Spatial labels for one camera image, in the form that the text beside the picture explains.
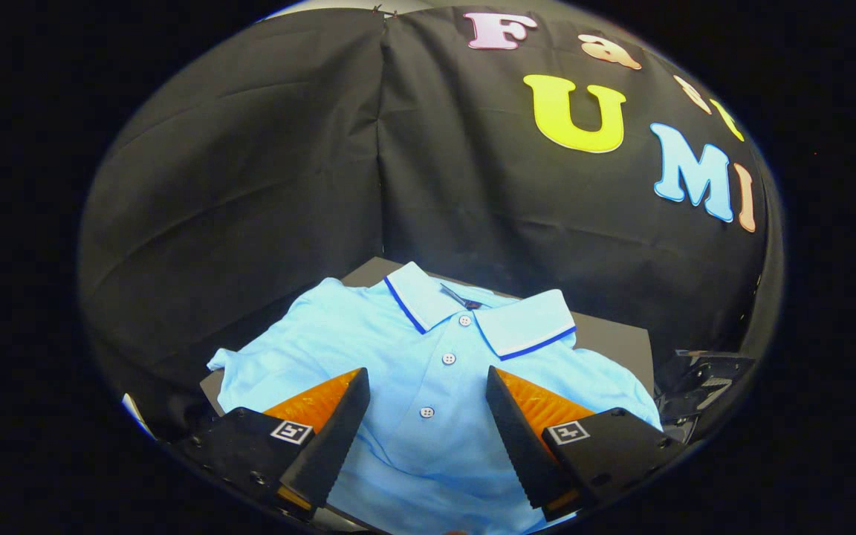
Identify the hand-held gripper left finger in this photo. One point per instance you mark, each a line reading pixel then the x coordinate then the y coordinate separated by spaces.
pixel 335 438

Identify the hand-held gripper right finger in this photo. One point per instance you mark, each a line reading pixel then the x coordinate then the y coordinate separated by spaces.
pixel 521 438

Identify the light blue polo shirt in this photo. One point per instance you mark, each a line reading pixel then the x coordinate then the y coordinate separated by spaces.
pixel 428 461

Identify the dark glass washing machine lid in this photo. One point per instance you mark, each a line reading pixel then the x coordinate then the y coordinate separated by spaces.
pixel 703 371

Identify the grey cabinet with black top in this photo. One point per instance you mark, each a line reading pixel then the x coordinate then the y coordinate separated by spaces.
pixel 614 342

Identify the black backdrop cloth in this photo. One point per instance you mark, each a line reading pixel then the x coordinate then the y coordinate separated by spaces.
pixel 250 186

